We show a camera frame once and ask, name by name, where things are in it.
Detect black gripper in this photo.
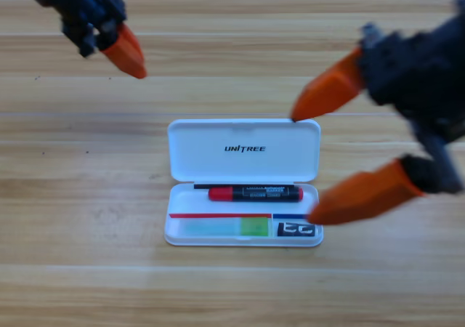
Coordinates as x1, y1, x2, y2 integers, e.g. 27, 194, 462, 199
43, 0, 148, 80
290, 14, 465, 195

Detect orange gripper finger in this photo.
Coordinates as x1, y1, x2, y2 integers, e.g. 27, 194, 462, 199
307, 158, 426, 226

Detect small black eraser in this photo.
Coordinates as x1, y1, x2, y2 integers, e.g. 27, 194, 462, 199
277, 222, 316, 238

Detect red and black marker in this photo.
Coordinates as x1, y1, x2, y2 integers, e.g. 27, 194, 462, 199
208, 185, 304, 203

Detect green and white highlighter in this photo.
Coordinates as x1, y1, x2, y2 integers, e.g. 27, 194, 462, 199
181, 217, 270, 238

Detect white Unitree pencil case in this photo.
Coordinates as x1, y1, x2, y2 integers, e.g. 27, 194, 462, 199
163, 118, 324, 248

